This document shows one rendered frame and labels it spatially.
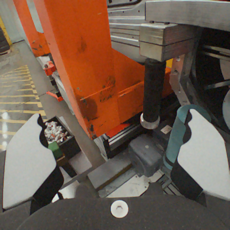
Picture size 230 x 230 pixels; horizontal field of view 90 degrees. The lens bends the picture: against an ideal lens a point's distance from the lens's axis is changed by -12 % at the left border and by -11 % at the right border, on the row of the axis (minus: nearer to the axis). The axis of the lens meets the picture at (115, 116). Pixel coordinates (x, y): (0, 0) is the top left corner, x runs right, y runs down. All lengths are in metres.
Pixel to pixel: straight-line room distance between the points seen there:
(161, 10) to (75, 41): 0.23
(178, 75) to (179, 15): 0.28
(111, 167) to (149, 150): 0.36
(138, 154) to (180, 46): 0.54
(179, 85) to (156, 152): 0.35
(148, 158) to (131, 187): 0.34
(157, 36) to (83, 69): 0.26
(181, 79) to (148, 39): 0.29
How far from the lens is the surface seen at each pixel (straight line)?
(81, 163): 0.63
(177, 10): 0.22
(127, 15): 0.97
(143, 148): 0.68
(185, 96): 0.49
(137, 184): 0.94
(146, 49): 0.22
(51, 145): 0.45
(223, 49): 0.51
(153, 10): 0.25
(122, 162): 0.95
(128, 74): 0.54
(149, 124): 0.29
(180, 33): 0.23
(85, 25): 0.40
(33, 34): 2.30
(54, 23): 0.37
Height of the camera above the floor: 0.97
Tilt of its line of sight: 43 degrees down
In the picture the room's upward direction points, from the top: 8 degrees counter-clockwise
